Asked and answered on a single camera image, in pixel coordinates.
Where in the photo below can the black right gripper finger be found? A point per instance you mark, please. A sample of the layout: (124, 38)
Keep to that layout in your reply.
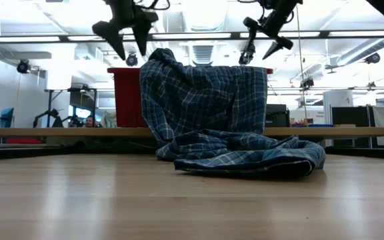
(282, 43)
(251, 33)

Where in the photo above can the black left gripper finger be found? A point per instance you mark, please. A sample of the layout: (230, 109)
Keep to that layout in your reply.
(143, 30)
(112, 33)

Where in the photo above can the blue plaid pajama pants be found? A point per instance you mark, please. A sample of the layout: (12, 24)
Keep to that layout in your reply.
(205, 100)

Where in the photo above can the red plastic laundry bin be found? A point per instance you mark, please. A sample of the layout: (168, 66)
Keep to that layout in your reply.
(127, 100)

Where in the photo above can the black round ceiling spotlight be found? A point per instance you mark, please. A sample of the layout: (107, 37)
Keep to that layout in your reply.
(373, 58)
(23, 66)
(131, 60)

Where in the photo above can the black monitor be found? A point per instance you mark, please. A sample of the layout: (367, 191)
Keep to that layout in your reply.
(277, 116)

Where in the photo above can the person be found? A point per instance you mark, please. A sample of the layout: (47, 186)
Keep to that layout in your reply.
(89, 121)

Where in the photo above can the light wood side table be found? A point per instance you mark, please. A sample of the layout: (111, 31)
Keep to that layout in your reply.
(45, 132)

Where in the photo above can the flat red object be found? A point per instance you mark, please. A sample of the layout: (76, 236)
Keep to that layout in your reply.
(23, 141)

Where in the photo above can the black aluminium table frame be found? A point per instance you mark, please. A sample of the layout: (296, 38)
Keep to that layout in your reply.
(45, 151)

